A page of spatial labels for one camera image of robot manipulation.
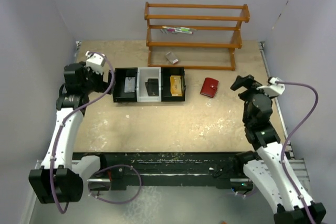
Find red leather card holder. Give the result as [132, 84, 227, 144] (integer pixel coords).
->
[200, 77, 219, 98]

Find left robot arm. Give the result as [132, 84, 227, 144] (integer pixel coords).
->
[28, 60, 114, 206]

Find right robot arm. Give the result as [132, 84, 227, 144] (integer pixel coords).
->
[231, 75, 326, 223]

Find grey card in tray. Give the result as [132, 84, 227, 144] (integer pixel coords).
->
[124, 77, 136, 93]

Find black card holder in tray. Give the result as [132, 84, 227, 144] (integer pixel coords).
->
[145, 78, 159, 97]

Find yellow card stack in tray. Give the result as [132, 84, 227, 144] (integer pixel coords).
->
[170, 76, 183, 97]

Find black and white organiser tray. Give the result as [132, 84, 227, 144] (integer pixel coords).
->
[112, 67, 186, 103]

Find small grey box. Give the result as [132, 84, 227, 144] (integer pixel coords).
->
[165, 51, 179, 65]

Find bundle of coloured pens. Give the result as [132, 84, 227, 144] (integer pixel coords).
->
[160, 26, 197, 35]

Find wooden three-tier shelf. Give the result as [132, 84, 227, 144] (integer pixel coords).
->
[143, 2, 250, 71]

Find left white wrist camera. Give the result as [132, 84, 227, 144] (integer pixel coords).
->
[85, 51, 106, 75]

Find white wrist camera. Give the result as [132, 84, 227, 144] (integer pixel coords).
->
[256, 77, 285, 99]
[85, 51, 106, 75]

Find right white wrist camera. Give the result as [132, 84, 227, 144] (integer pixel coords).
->
[256, 77, 285, 99]

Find aluminium frame rail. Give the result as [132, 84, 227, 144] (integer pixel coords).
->
[289, 159, 309, 181]

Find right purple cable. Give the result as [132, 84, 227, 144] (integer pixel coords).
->
[270, 81, 320, 224]

